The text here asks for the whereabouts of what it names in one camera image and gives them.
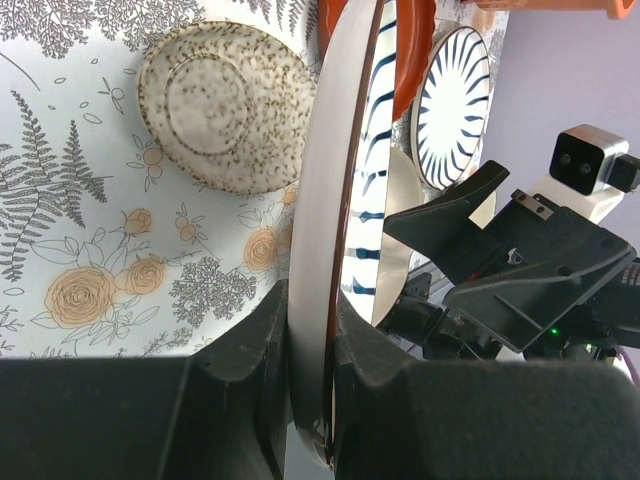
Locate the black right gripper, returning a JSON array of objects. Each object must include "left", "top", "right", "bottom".
[{"left": 381, "top": 161, "right": 639, "bottom": 361}]

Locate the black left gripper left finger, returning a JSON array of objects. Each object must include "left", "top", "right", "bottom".
[{"left": 1, "top": 281, "right": 288, "bottom": 479}]

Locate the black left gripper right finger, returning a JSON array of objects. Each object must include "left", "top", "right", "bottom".
[{"left": 334, "top": 306, "right": 639, "bottom": 479}]

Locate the blue striped white plate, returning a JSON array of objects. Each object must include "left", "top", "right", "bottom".
[{"left": 287, "top": 1, "right": 398, "bottom": 466}]

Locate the orange plastic bin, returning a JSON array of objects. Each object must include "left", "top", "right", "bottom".
[{"left": 473, "top": 0, "right": 638, "bottom": 20}]

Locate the floral patterned table mat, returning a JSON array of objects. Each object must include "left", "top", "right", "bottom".
[{"left": 1, "top": 0, "right": 508, "bottom": 359}]

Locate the red lacquer round plate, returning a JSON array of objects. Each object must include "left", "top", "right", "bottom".
[{"left": 317, "top": 0, "right": 436, "bottom": 121}]

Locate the speckled oval ceramic plate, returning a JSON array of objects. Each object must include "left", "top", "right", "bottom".
[{"left": 137, "top": 21, "right": 316, "bottom": 195}]

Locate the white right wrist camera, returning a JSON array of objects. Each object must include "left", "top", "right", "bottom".
[{"left": 528, "top": 124, "right": 639, "bottom": 224}]

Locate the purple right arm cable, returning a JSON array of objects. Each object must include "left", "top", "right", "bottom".
[{"left": 617, "top": 347, "right": 640, "bottom": 386}]

